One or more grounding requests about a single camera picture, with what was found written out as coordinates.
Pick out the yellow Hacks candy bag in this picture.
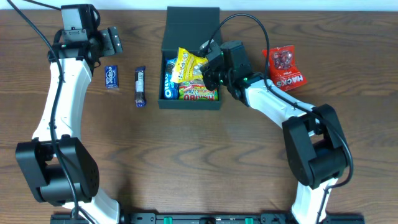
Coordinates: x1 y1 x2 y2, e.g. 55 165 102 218
172 47 208 83

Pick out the green Haribo candy bag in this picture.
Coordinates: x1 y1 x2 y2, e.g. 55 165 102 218
178 80 218 101

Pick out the red Hacks candy bag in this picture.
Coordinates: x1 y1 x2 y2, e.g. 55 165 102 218
262 45 308 91

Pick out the blue Oreo cookie pack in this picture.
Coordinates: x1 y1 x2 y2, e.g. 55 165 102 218
164 58 178 100

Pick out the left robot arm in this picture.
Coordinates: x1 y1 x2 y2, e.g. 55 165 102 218
16 4 129 223

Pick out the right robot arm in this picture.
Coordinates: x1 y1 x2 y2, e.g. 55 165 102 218
200 40 353 223

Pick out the blue Eclipse mints tin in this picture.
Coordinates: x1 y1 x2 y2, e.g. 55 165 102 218
104 65 119 89

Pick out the dark blue chocolate bar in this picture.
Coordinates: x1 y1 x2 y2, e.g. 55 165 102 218
135 66 147 108

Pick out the dark green open box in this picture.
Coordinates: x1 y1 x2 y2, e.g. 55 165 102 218
158 6 221 110

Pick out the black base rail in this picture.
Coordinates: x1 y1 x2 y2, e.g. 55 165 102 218
50 212 365 224

